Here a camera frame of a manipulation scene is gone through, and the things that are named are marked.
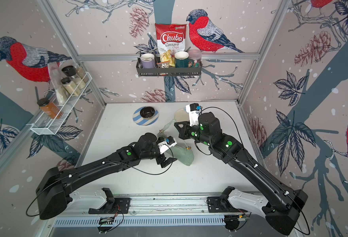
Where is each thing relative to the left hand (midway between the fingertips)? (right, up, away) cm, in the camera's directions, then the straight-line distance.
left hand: (175, 148), depth 75 cm
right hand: (0, +13, -10) cm, 17 cm away
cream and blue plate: (+4, +17, +42) cm, 46 cm away
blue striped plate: (-27, +12, +35) cm, 45 cm away
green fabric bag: (+4, -3, 0) cm, 6 cm away
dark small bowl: (-22, +19, +35) cm, 46 cm away
